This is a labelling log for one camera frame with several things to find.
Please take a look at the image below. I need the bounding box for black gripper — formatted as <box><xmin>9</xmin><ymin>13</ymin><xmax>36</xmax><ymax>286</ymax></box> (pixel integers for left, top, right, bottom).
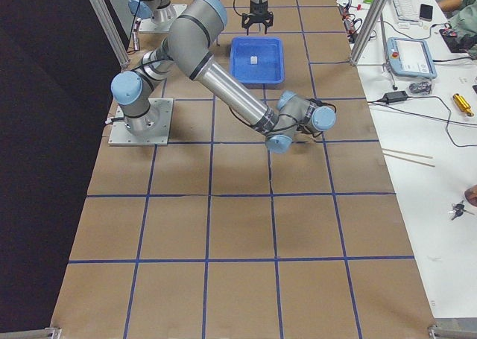
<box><xmin>241</xmin><ymin>3</ymin><xmax>274</xmax><ymax>34</ymax></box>

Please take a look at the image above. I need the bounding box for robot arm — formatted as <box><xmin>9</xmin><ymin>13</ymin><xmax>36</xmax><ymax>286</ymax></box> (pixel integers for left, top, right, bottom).
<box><xmin>111</xmin><ymin>0</ymin><xmax>336</xmax><ymax>153</ymax></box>
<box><xmin>233</xmin><ymin>0</ymin><xmax>274</xmax><ymax>35</ymax></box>

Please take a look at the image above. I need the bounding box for blue plastic tray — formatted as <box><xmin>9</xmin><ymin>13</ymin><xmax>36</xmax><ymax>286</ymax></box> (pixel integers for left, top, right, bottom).
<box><xmin>230</xmin><ymin>36</ymin><xmax>285</xmax><ymax>85</ymax></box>

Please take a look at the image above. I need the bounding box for black power adapter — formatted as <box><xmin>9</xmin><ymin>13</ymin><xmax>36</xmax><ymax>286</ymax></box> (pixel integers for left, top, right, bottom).
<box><xmin>382</xmin><ymin>91</ymin><xmax>408</xmax><ymax>104</ymax></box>

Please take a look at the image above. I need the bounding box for white keyboard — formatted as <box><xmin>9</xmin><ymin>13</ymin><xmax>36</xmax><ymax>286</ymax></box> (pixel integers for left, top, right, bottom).
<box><xmin>391</xmin><ymin>0</ymin><xmax>420</xmax><ymax>22</ymax></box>

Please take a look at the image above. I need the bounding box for teach pendant tablet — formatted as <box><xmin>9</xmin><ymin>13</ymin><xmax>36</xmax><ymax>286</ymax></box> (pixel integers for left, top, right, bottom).
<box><xmin>385</xmin><ymin>37</ymin><xmax>437</xmax><ymax>79</ymax></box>

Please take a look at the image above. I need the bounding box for black smartphone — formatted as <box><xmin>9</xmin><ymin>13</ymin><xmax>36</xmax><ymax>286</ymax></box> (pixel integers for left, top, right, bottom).
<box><xmin>419</xmin><ymin>4</ymin><xmax>433</xmax><ymax>22</ymax></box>

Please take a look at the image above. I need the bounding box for wooden stick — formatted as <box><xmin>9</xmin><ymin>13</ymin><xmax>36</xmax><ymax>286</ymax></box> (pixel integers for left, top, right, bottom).
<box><xmin>382</xmin><ymin>148</ymin><xmax>435</xmax><ymax>168</ymax></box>

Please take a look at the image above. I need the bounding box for brown paper mat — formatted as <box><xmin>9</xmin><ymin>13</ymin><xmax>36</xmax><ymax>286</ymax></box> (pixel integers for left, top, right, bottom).
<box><xmin>51</xmin><ymin>0</ymin><xmax>433</xmax><ymax>338</ymax></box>

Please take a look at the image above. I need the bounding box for gold metal cylinder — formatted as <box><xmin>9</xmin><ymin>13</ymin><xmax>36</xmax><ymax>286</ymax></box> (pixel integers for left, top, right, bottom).
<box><xmin>452</xmin><ymin>93</ymin><xmax>474</xmax><ymax>117</ymax></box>

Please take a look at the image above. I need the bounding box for bunch of keys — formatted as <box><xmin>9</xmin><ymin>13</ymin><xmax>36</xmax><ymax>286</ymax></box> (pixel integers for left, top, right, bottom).
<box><xmin>449</xmin><ymin>201</ymin><xmax>476</xmax><ymax>221</ymax></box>

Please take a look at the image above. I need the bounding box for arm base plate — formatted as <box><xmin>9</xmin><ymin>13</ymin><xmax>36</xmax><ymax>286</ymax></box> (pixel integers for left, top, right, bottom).
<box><xmin>108</xmin><ymin>98</ymin><xmax>174</xmax><ymax>146</ymax></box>
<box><xmin>136</xmin><ymin>4</ymin><xmax>187</xmax><ymax>34</ymax></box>

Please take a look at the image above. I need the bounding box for aluminium frame post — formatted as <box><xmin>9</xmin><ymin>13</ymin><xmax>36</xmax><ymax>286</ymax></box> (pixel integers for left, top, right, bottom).
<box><xmin>89</xmin><ymin>0</ymin><xmax>130</xmax><ymax>71</ymax></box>
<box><xmin>350</xmin><ymin>0</ymin><xmax>387</xmax><ymax>66</ymax></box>

